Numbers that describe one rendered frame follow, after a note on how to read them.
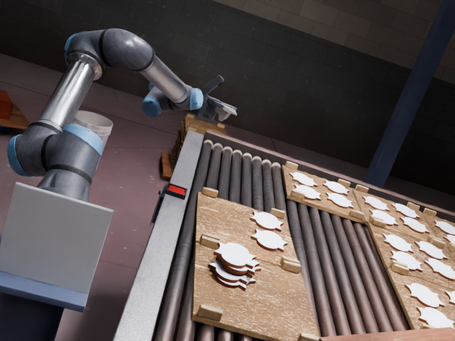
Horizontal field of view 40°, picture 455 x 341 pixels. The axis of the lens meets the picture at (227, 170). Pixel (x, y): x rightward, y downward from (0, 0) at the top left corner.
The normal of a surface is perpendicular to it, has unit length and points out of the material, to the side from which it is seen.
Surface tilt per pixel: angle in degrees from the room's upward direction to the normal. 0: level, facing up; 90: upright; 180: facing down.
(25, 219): 90
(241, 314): 0
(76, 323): 0
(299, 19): 90
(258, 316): 0
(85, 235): 90
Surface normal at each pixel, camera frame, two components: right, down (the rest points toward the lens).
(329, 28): 0.06, 0.35
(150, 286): 0.33, -0.89
